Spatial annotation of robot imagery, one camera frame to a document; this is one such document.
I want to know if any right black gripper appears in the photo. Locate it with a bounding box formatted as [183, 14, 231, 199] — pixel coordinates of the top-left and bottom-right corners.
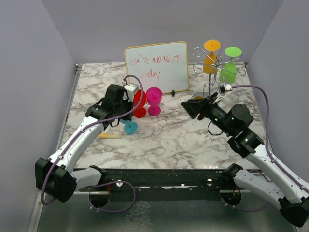
[181, 91, 234, 135]

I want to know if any red wine glass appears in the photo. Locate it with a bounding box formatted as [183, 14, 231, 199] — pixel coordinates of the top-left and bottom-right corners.
[133, 90, 146, 118]

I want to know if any blue wine glass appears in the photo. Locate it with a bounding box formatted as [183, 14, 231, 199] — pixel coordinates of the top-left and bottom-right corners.
[124, 120, 138, 134]

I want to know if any pink wine glass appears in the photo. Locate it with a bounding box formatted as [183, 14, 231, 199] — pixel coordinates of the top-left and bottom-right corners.
[146, 87, 162, 116]

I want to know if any yellow wine glass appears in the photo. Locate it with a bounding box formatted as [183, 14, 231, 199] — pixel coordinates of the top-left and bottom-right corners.
[203, 39, 221, 75]

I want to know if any green wine glass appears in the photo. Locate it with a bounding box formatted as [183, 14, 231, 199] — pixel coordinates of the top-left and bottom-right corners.
[219, 47, 242, 84]

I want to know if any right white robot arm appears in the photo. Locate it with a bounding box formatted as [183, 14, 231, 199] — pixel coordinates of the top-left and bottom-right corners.
[181, 94, 309, 227]

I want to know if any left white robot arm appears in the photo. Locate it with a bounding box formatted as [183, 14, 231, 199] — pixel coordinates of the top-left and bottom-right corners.
[35, 84, 139, 202]

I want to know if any chrome wine glass rack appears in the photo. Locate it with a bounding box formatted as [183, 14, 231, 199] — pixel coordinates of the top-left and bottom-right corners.
[193, 47, 245, 97]

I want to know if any yellow framed whiteboard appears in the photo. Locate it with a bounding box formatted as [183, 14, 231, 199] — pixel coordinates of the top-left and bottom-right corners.
[124, 41, 189, 93]

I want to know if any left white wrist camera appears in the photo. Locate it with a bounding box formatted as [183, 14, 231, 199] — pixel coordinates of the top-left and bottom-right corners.
[123, 81, 139, 102]

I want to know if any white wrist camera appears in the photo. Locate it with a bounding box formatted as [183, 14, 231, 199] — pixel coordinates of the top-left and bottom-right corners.
[123, 81, 139, 102]
[217, 82, 232, 101]

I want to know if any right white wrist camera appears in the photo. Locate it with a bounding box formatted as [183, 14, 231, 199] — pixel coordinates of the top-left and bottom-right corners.
[217, 82, 232, 101]

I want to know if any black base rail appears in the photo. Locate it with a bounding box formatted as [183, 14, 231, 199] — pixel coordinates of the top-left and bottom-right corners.
[78, 166, 254, 202]

